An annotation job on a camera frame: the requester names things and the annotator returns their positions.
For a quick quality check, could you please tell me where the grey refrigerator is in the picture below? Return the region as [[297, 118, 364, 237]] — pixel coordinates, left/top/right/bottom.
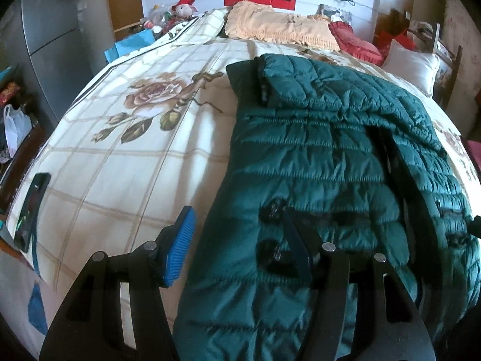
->
[[0, 0, 108, 128]]

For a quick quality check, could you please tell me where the red bag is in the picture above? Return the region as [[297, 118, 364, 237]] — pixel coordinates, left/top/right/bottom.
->
[[376, 28, 418, 51]]

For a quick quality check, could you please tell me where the brown wooden door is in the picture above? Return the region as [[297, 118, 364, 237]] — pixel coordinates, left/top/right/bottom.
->
[[105, 0, 145, 32]]

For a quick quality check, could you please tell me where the beige ruffled pillow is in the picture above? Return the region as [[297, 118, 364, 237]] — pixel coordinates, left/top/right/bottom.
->
[[224, 1, 341, 51]]

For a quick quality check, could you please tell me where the red snack package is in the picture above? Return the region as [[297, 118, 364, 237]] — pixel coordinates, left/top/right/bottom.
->
[[0, 81, 19, 106]]

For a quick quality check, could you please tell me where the floral cream bed quilt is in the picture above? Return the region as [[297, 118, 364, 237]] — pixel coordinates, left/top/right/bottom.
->
[[8, 8, 476, 350]]

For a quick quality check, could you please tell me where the framed picture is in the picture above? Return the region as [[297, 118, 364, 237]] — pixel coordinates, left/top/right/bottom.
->
[[317, 4, 353, 23]]

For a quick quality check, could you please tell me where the black smartphone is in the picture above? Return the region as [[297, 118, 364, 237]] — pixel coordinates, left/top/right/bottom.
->
[[14, 172, 51, 252]]

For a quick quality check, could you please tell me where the dark red cloth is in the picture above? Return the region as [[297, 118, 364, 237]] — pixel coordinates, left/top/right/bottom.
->
[[466, 139, 481, 166]]

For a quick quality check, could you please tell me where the red heart cushion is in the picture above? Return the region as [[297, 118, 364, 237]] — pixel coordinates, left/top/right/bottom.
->
[[328, 20, 384, 66]]

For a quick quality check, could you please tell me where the plush toy with red hat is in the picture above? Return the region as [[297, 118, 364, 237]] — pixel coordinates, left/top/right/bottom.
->
[[171, 0, 198, 21]]

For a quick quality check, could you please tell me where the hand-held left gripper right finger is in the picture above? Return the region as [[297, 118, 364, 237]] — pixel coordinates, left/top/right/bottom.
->
[[283, 208, 438, 361]]

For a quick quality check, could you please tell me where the wooden chair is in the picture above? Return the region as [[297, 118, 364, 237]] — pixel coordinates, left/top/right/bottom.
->
[[409, 23, 464, 110]]

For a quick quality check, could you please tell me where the white plastic bag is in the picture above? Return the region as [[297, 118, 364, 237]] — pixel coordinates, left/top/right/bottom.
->
[[3, 104, 32, 159]]

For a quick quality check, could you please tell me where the green quilted jacket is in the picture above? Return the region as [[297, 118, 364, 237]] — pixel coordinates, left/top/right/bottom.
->
[[173, 53, 476, 361]]

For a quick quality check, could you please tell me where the white pillow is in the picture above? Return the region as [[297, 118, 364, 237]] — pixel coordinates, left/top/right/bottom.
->
[[381, 39, 441, 96]]

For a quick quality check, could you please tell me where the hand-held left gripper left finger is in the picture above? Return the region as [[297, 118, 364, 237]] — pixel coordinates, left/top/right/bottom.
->
[[38, 205, 197, 361]]

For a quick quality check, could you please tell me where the blue box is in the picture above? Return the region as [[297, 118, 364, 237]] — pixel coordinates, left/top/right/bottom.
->
[[105, 30, 155, 64]]

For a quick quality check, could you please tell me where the dark wooden bed frame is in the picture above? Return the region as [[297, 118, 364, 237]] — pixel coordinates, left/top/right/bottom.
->
[[0, 120, 47, 215]]

